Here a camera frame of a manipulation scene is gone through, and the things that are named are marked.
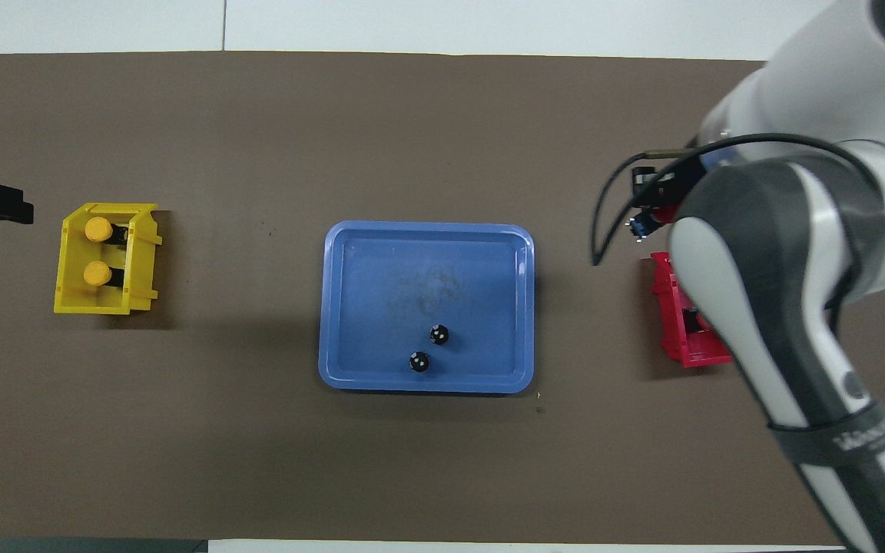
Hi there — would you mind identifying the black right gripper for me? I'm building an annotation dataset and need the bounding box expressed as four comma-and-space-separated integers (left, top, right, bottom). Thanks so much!
631, 149, 721, 207

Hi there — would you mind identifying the yellow push button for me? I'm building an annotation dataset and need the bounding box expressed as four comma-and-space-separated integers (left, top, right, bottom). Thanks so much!
84, 261, 127, 290
85, 217, 130, 247

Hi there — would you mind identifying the blue plastic tray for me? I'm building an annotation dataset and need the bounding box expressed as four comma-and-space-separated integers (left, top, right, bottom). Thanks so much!
318, 221, 535, 395

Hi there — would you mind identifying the yellow plastic parts bin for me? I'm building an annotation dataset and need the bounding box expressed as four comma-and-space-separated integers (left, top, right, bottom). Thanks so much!
54, 202, 163, 316

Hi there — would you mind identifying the red plastic parts bin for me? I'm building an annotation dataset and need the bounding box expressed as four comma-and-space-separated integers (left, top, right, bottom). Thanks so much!
650, 251, 734, 369

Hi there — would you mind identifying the brown paper table mat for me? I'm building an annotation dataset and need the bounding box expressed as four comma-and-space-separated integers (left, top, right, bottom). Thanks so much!
0, 51, 885, 546

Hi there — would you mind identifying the black strap on right arm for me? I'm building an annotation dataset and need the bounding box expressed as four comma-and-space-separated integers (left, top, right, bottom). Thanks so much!
767, 399, 885, 466

